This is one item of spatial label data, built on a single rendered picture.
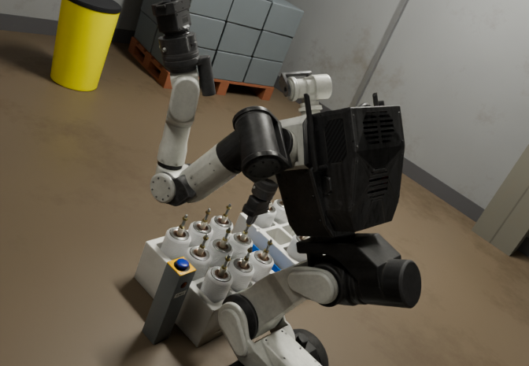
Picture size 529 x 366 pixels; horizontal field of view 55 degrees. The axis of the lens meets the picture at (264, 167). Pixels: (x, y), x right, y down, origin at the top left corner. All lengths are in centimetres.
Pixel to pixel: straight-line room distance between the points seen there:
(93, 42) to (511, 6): 283
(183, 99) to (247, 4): 285
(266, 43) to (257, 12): 31
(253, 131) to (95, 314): 101
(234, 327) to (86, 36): 225
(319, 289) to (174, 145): 51
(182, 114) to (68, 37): 219
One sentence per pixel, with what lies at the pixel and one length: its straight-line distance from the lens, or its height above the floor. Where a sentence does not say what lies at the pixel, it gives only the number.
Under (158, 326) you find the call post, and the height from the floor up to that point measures 8.
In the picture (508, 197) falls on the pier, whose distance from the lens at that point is 387.
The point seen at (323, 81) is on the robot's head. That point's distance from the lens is 135.
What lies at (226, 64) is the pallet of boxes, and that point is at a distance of 414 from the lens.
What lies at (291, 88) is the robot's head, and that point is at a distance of 132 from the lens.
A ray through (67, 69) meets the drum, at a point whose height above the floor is 12.
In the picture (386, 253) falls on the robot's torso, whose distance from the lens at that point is 131.
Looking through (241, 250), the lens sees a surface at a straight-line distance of 201.
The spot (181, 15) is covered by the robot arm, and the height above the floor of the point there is 109.
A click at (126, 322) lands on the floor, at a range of 191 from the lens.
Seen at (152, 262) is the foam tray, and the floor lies 13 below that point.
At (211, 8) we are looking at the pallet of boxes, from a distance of 389.
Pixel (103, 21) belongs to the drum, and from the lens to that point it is 332.
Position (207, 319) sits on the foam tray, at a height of 13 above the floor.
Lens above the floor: 135
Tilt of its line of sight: 24 degrees down
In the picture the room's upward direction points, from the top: 23 degrees clockwise
